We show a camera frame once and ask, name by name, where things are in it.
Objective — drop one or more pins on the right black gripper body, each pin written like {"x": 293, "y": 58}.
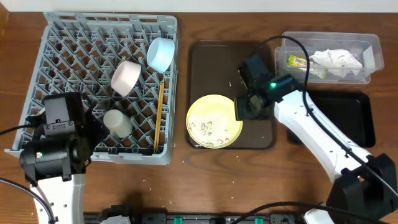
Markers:
{"x": 249, "y": 106}

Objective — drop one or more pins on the green yellow snack wrapper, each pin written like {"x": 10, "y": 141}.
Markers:
{"x": 301, "y": 64}

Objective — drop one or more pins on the yellow plate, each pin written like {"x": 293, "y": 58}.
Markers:
{"x": 211, "y": 122}

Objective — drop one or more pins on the white tissue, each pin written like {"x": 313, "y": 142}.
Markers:
{"x": 341, "y": 61}

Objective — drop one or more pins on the light blue bowl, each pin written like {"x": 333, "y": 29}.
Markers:
{"x": 160, "y": 54}

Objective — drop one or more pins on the white pink bowl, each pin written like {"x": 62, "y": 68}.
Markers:
{"x": 125, "y": 77}

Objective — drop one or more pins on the cream white cup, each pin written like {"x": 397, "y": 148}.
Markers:
{"x": 119, "y": 124}

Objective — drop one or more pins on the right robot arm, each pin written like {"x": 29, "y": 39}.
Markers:
{"x": 363, "y": 185}

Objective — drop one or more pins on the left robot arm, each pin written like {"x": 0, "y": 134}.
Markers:
{"x": 55, "y": 159}

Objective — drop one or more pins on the clear plastic waste bin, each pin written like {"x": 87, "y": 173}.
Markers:
{"x": 366, "y": 48}

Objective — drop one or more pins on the dark brown serving tray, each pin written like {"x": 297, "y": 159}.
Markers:
{"x": 213, "y": 69}

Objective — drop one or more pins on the black rectangular tray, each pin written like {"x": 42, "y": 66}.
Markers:
{"x": 349, "y": 111}

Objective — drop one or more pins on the grey plastic dish rack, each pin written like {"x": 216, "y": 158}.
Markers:
{"x": 79, "y": 52}

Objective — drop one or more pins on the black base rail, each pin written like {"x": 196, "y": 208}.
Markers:
{"x": 162, "y": 216}

